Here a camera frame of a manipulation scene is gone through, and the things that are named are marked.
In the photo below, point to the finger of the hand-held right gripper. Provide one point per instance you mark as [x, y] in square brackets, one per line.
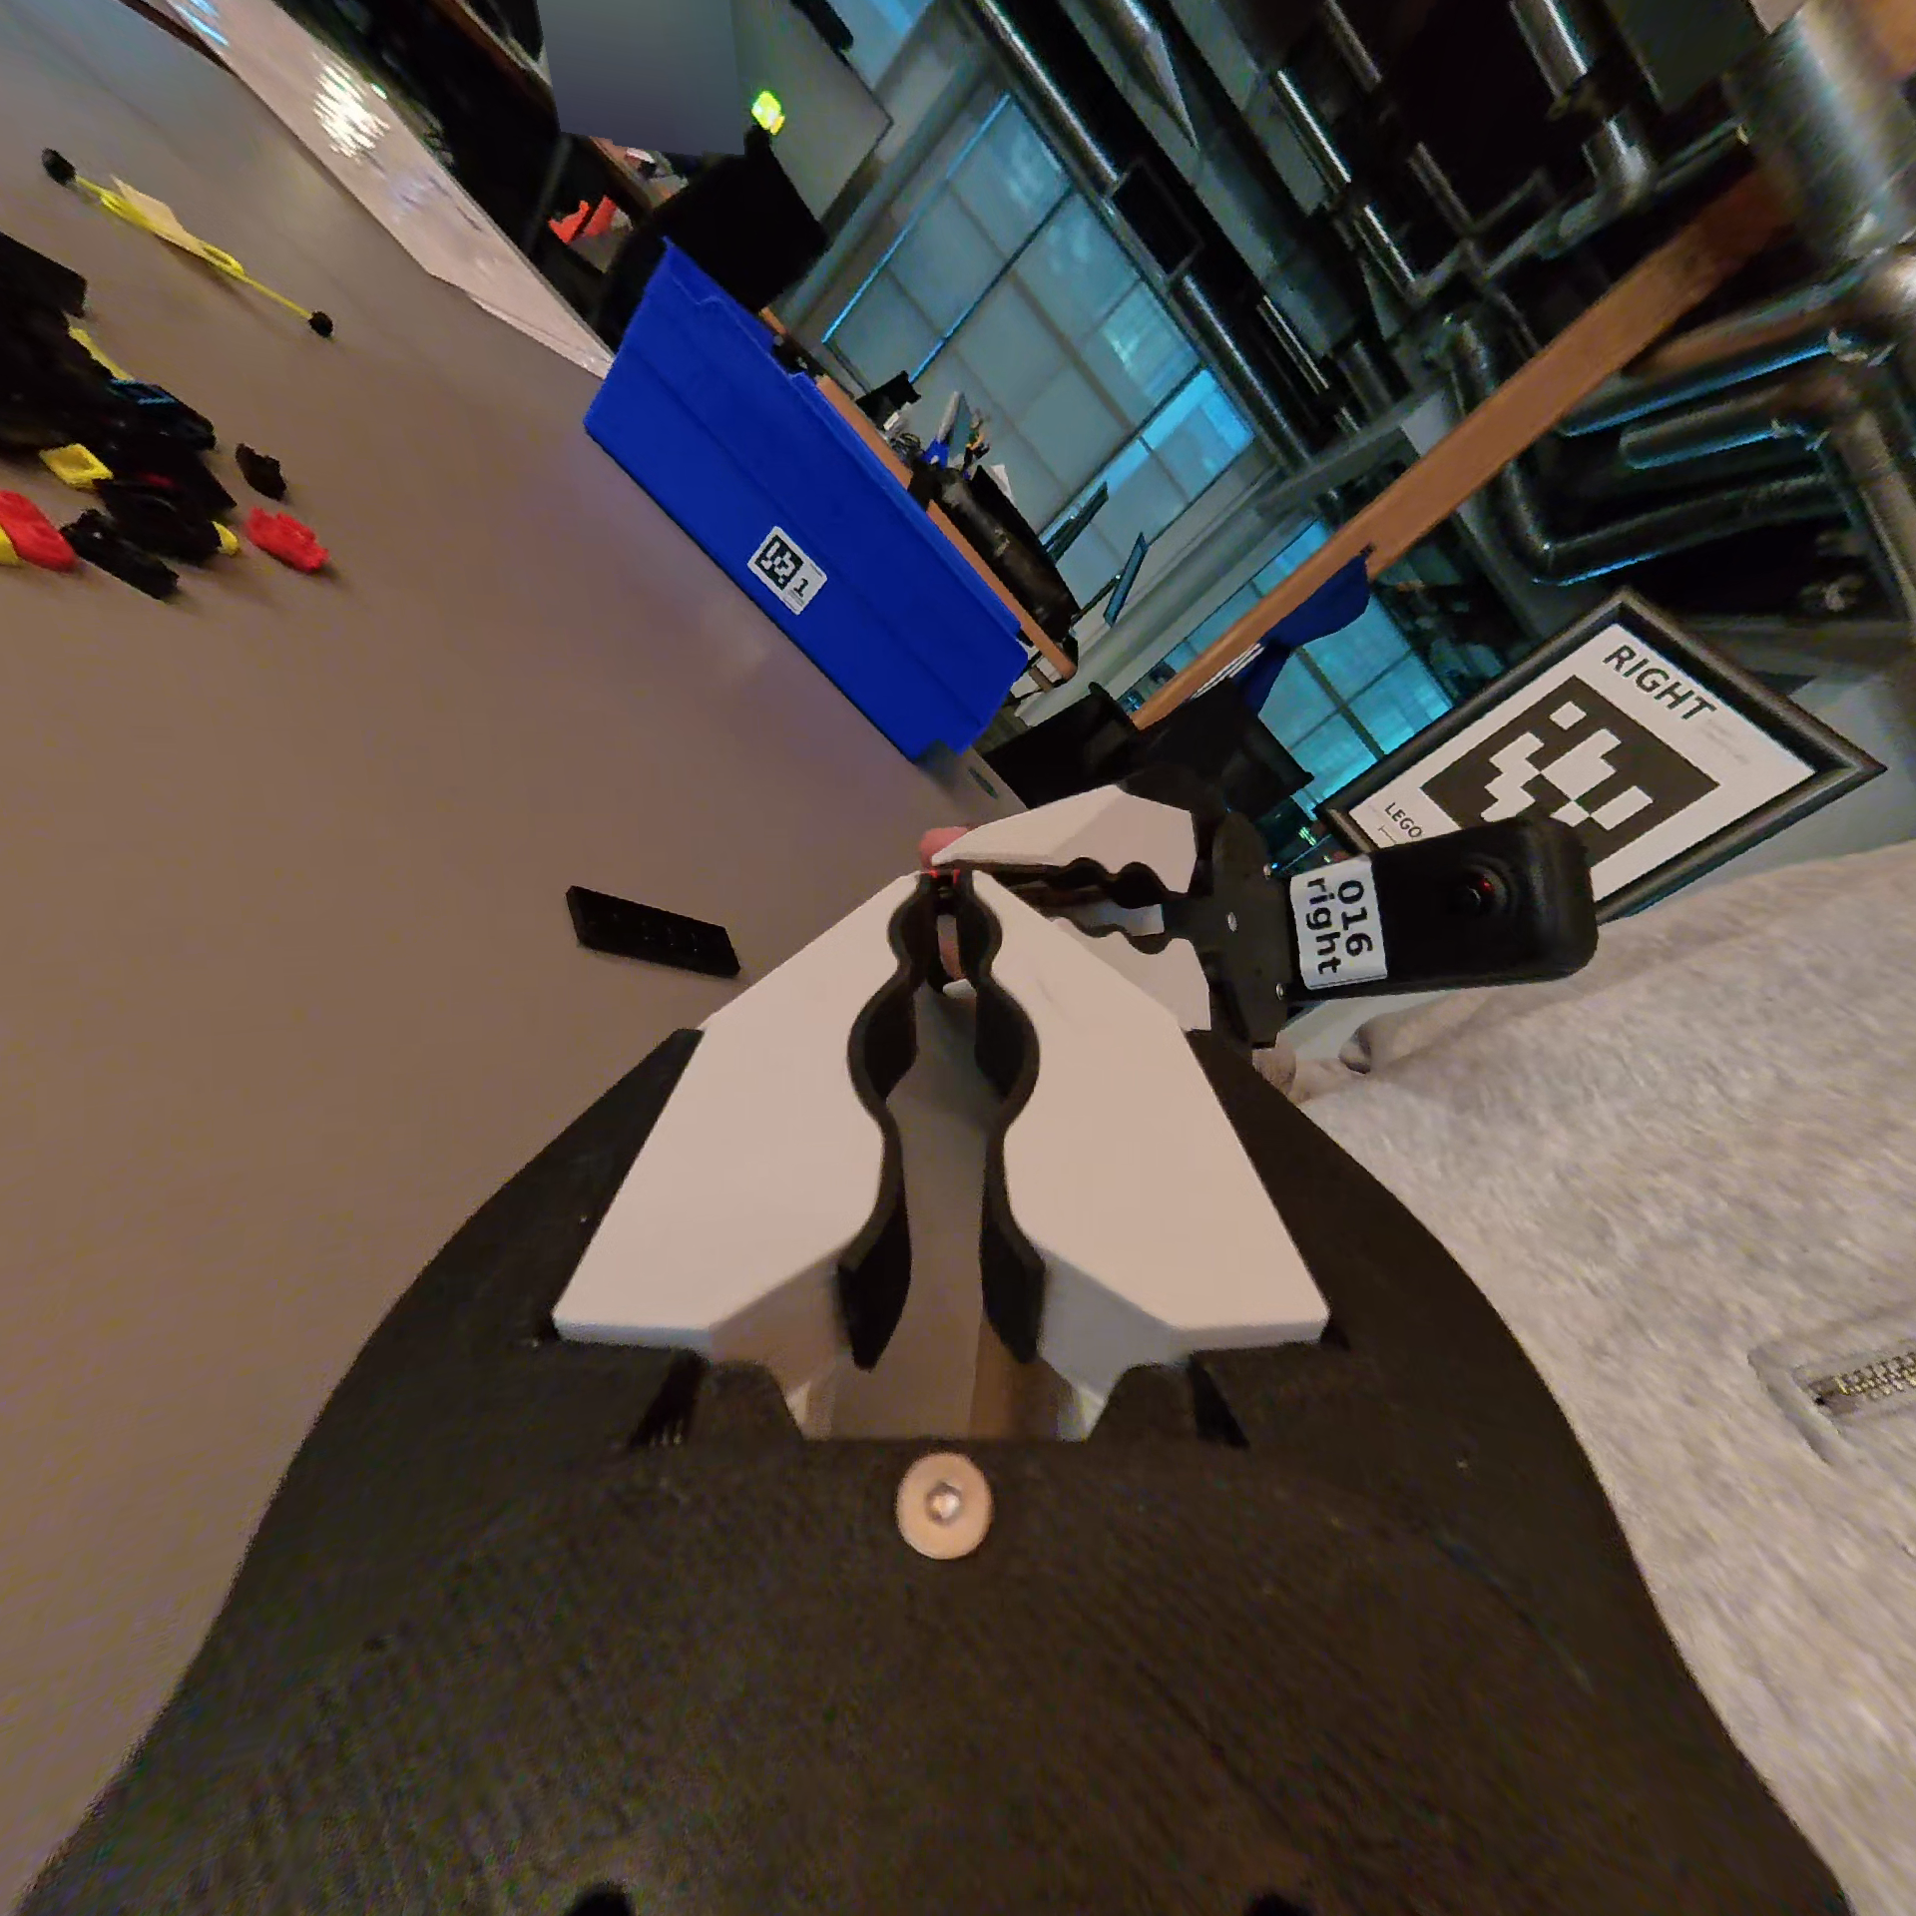
[1093, 836]
[1175, 982]

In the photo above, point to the white instruction sheet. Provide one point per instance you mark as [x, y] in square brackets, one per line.
[375, 136]

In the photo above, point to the grey ceiling pipes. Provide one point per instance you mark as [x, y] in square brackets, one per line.
[1648, 299]

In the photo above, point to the framed marker sign on stand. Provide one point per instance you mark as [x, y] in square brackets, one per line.
[1573, 762]

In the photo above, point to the long black lego plate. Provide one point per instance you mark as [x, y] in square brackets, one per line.
[651, 931]

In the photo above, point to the black office chair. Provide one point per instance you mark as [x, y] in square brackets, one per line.
[732, 224]

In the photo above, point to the person's grey sweatshirt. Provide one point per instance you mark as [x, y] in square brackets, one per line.
[1648, 1199]

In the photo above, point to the blue plastic bin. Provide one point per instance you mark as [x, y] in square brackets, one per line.
[779, 451]

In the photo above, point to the yellow rod with black tips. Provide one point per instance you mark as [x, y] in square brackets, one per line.
[166, 224]

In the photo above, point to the pile of lego pieces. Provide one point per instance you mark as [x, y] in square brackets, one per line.
[135, 451]

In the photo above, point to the small red lego piece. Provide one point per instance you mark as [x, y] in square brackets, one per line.
[940, 867]

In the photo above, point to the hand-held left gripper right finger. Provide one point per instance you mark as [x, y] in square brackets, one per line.
[1152, 1199]

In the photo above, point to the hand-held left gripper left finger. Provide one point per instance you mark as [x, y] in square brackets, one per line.
[720, 1199]

